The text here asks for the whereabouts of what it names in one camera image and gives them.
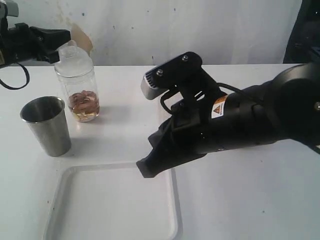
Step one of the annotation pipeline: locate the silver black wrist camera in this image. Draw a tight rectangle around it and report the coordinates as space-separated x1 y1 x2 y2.
140 51 203 100

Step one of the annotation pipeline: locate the stainless steel cup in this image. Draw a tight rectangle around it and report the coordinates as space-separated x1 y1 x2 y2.
20 96 72 157

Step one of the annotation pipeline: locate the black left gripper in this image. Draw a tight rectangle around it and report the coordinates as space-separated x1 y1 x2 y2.
0 22 71 66

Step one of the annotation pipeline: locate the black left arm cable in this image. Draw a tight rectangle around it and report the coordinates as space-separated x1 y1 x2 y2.
0 62 30 91

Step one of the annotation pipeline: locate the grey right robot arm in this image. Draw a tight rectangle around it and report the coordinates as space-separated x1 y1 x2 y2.
136 62 320 178

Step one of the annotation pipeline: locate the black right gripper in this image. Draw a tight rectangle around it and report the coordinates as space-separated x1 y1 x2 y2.
136 74 250 179

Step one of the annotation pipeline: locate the clear plastic shaker cup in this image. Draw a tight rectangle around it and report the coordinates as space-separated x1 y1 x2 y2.
57 68 100 123

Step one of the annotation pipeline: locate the white square tray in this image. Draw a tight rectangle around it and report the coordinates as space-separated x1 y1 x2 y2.
43 162 183 240

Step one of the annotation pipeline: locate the clear dome strainer lid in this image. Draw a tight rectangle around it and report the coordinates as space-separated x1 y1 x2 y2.
54 40 94 78

